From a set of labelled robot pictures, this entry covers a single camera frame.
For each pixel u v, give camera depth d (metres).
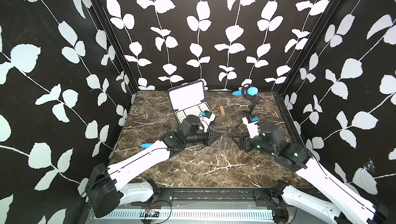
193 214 0.70
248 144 0.61
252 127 0.60
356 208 0.40
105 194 0.38
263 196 0.74
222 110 1.08
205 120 0.65
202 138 0.62
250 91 0.86
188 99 0.96
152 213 0.71
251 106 0.91
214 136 0.65
